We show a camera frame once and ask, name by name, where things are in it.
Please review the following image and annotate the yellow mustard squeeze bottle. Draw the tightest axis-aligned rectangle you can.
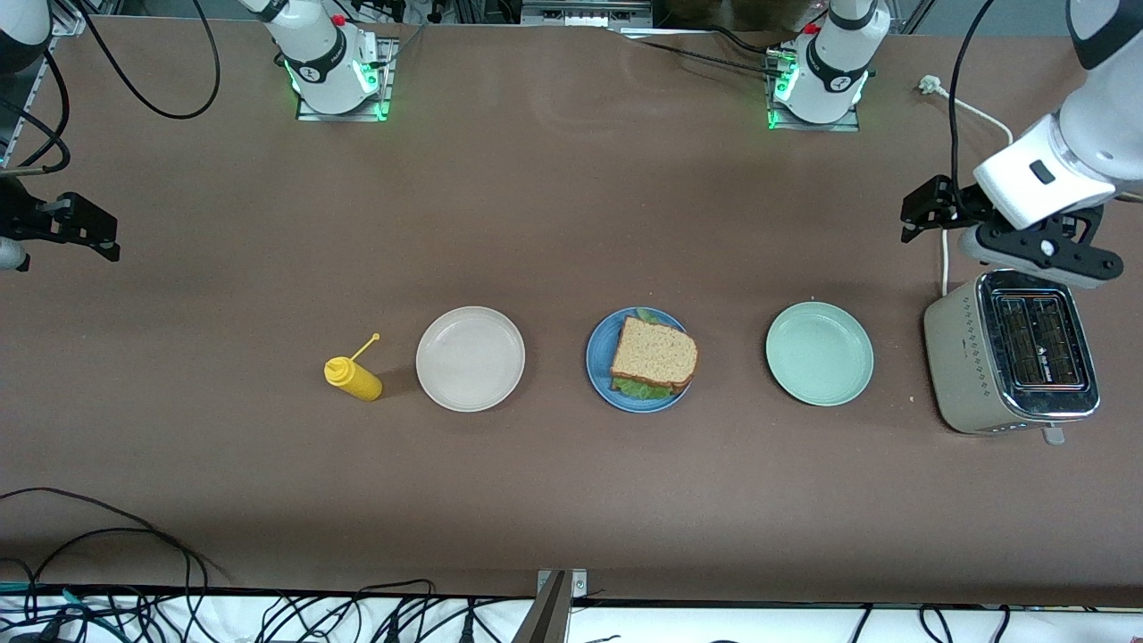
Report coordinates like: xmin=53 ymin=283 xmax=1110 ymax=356
xmin=323 ymin=333 xmax=384 ymax=402

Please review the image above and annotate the green lettuce leaf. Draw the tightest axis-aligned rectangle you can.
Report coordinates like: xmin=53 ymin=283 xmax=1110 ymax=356
xmin=612 ymin=308 xmax=676 ymax=401

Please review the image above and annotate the green round plate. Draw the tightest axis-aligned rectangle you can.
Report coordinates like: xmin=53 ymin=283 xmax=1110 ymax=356
xmin=765 ymin=302 xmax=875 ymax=407

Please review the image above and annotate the blue round plate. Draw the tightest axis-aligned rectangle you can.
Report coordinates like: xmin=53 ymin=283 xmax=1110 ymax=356
xmin=586 ymin=307 xmax=697 ymax=413

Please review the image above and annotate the beige round plate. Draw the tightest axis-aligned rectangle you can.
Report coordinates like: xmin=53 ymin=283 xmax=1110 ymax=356
xmin=416 ymin=306 xmax=526 ymax=413

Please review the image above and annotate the aluminium table edge profile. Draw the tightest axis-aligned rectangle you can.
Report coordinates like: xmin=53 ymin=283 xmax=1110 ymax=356
xmin=7 ymin=18 xmax=77 ymax=166

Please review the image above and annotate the beige chrome toaster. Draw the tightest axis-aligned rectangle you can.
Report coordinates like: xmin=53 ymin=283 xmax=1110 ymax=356
xmin=923 ymin=268 xmax=1101 ymax=446

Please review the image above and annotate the dark brown haired head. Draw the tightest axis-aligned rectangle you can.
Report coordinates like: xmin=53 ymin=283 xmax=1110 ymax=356
xmin=656 ymin=0 xmax=818 ymax=32

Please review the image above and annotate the grey metal box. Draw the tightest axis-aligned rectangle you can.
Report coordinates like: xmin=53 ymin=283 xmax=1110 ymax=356
xmin=521 ymin=0 xmax=654 ymax=28

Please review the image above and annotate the dark aluminium beam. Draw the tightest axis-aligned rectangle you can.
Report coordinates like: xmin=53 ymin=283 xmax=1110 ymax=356
xmin=511 ymin=572 xmax=572 ymax=643

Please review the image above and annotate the white toaster power cord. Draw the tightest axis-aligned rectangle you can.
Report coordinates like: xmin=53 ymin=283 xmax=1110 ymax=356
xmin=920 ymin=75 xmax=1014 ymax=297

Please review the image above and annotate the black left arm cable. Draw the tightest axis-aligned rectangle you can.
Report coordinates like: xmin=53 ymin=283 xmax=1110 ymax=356
xmin=948 ymin=0 xmax=997 ymax=215

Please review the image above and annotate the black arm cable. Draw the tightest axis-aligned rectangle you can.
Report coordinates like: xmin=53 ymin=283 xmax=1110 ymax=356
xmin=948 ymin=0 xmax=997 ymax=215
xmin=0 ymin=0 xmax=222 ymax=175

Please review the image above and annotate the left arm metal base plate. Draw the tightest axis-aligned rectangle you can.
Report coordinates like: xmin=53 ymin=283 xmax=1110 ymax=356
xmin=766 ymin=45 xmax=861 ymax=133

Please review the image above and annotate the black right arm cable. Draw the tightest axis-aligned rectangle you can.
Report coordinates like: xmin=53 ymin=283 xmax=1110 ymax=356
xmin=0 ymin=0 xmax=222 ymax=175

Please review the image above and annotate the black looping cable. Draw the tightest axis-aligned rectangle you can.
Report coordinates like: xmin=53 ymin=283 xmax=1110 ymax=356
xmin=0 ymin=487 xmax=215 ymax=590
xmin=27 ymin=527 xmax=196 ymax=619

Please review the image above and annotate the black base cable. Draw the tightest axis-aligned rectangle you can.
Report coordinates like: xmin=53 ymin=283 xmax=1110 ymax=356
xmin=705 ymin=25 xmax=773 ymax=53
xmin=636 ymin=39 xmax=787 ymax=78

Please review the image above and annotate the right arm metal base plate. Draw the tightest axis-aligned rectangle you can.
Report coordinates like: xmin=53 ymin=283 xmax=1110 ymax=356
xmin=296 ymin=38 xmax=398 ymax=122

